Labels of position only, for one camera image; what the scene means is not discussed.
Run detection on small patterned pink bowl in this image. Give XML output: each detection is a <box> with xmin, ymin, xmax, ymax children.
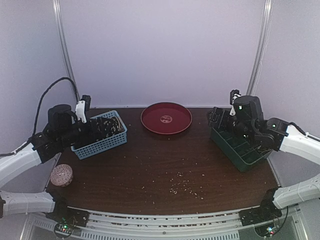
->
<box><xmin>50</xmin><ymin>164</ymin><xmax>74</xmax><ymax>187</ymax></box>

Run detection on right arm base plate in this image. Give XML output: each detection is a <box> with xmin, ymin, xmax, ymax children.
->
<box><xmin>238</xmin><ymin>200</ymin><xmax>282</xmax><ymax>227</ymax></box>

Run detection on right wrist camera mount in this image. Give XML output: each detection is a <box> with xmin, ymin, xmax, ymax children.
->
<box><xmin>229</xmin><ymin>89</ymin><xmax>242</xmax><ymax>117</ymax></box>

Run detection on round red tray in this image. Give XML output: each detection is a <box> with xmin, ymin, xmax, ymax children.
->
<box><xmin>140</xmin><ymin>102</ymin><xmax>193</xmax><ymax>135</ymax></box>

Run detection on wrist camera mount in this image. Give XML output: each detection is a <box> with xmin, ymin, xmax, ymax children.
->
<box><xmin>229</xmin><ymin>89</ymin><xmax>242</xmax><ymax>117</ymax></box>
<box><xmin>75</xmin><ymin>95</ymin><xmax>91</xmax><ymax>124</ymax></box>

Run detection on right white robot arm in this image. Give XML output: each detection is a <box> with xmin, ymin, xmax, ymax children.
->
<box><xmin>206</xmin><ymin>90</ymin><xmax>320</xmax><ymax>221</ymax></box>

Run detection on left aluminium corner post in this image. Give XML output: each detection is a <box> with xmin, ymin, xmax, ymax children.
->
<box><xmin>52</xmin><ymin>0</ymin><xmax>80</xmax><ymax>103</ymax></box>

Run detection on right aluminium corner post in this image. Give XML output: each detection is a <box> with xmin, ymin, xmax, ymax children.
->
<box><xmin>246</xmin><ymin>0</ymin><xmax>274</xmax><ymax>95</ymax></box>

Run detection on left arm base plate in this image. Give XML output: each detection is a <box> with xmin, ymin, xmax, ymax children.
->
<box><xmin>45</xmin><ymin>198</ymin><xmax>90</xmax><ymax>239</ymax></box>

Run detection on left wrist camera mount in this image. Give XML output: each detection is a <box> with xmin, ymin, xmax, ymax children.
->
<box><xmin>75</xmin><ymin>95</ymin><xmax>91</xmax><ymax>124</ymax></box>

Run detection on light blue plastic basket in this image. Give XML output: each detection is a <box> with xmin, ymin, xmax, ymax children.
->
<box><xmin>71</xmin><ymin>110</ymin><xmax>128</xmax><ymax>160</ymax></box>

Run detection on rubber bands in organizer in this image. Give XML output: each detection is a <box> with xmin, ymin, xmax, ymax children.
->
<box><xmin>252</xmin><ymin>145</ymin><xmax>272</xmax><ymax>156</ymax></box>

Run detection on aluminium corner post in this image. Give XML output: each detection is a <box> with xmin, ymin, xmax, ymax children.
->
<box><xmin>52</xmin><ymin>0</ymin><xmax>80</xmax><ymax>103</ymax></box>
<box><xmin>246</xmin><ymin>0</ymin><xmax>274</xmax><ymax>95</ymax></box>

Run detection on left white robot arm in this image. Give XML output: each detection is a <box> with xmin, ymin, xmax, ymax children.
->
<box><xmin>0</xmin><ymin>101</ymin><xmax>108</xmax><ymax>222</ymax></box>

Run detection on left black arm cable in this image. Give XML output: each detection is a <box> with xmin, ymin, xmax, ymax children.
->
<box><xmin>32</xmin><ymin>76</ymin><xmax>79</xmax><ymax>138</ymax></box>

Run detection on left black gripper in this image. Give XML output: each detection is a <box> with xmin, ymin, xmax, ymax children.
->
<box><xmin>57</xmin><ymin>116</ymin><xmax>114</xmax><ymax>148</ymax></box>

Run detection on dark green divided organizer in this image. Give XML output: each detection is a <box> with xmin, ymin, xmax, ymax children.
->
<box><xmin>210</xmin><ymin>128</ymin><xmax>273</xmax><ymax>173</ymax></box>

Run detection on pile of ties in basket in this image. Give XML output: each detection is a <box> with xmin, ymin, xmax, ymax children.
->
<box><xmin>97</xmin><ymin>116</ymin><xmax>125</xmax><ymax>139</ymax></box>

